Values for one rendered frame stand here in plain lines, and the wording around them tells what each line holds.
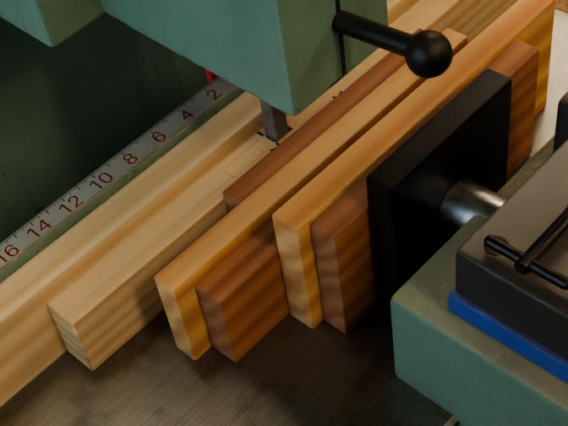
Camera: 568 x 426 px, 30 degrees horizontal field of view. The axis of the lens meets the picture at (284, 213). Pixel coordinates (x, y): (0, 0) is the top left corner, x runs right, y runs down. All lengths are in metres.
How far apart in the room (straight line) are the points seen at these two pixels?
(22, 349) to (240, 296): 0.11
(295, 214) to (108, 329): 0.11
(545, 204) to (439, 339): 0.07
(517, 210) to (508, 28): 0.15
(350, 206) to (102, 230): 0.13
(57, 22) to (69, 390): 0.18
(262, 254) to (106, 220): 0.08
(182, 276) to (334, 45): 0.13
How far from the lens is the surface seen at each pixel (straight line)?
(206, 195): 0.54
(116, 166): 0.55
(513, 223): 0.44
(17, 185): 0.72
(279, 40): 0.45
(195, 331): 0.51
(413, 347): 0.48
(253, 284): 0.50
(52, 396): 0.54
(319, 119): 0.56
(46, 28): 0.55
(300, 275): 0.50
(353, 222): 0.47
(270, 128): 0.56
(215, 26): 0.49
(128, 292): 0.52
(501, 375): 0.44
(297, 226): 0.47
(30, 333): 0.52
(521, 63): 0.55
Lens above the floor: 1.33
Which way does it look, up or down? 48 degrees down
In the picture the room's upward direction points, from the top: 10 degrees counter-clockwise
